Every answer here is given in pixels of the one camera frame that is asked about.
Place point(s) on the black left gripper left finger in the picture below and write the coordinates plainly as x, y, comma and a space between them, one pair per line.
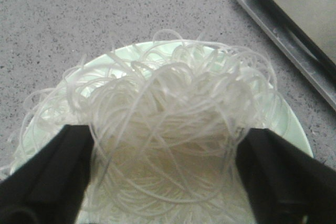
49, 188

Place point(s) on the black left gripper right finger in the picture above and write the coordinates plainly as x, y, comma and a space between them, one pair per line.
284, 184

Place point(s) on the white vermicelli noodle bundle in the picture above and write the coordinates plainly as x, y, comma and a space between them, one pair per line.
162, 129

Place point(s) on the pale green round plate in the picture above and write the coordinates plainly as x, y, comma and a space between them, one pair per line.
286, 119

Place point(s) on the silver black kitchen scale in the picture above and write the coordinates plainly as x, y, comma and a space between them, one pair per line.
304, 30

